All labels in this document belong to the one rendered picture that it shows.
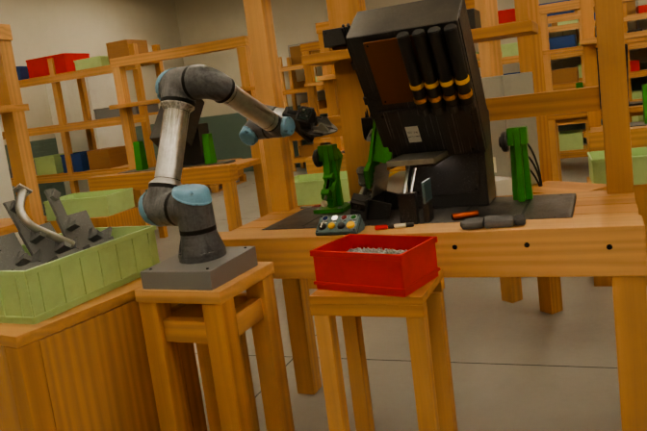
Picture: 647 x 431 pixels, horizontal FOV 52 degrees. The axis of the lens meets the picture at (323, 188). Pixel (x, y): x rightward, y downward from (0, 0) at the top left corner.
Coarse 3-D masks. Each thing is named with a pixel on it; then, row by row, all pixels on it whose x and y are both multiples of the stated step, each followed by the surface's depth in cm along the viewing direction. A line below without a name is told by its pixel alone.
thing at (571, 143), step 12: (564, 0) 837; (504, 12) 865; (564, 12) 840; (576, 12) 831; (564, 36) 845; (576, 36) 872; (504, 48) 873; (516, 48) 868; (552, 48) 853; (504, 60) 868; (516, 60) 862; (516, 72) 873; (552, 72) 860; (564, 72) 854; (576, 72) 849; (564, 84) 851; (564, 132) 903; (576, 132) 897; (564, 144) 868; (576, 144) 863; (588, 144) 852; (564, 156) 862; (576, 156) 856; (588, 168) 858
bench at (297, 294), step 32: (576, 192) 253; (256, 224) 272; (288, 288) 303; (640, 288) 188; (288, 320) 306; (640, 320) 189; (640, 352) 191; (320, 384) 314; (640, 384) 193; (256, 416) 258; (640, 416) 194
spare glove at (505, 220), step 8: (488, 216) 209; (496, 216) 207; (504, 216) 206; (512, 216) 206; (520, 216) 204; (464, 224) 205; (472, 224) 205; (480, 224) 204; (488, 224) 203; (496, 224) 202; (504, 224) 202; (512, 224) 201; (520, 224) 201
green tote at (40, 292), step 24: (120, 240) 236; (144, 240) 248; (48, 264) 207; (72, 264) 216; (96, 264) 226; (120, 264) 236; (144, 264) 247; (0, 288) 205; (24, 288) 200; (48, 288) 207; (72, 288) 216; (96, 288) 225; (0, 312) 207; (24, 312) 202; (48, 312) 206
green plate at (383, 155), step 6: (372, 132) 234; (372, 138) 235; (378, 138) 235; (372, 144) 235; (378, 144) 236; (372, 150) 236; (378, 150) 236; (384, 150) 235; (372, 156) 237; (378, 156) 236; (384, 156) 235; (390, 156) 235; (372, 162) 238; (378, 162) 237; (384, 162) 236
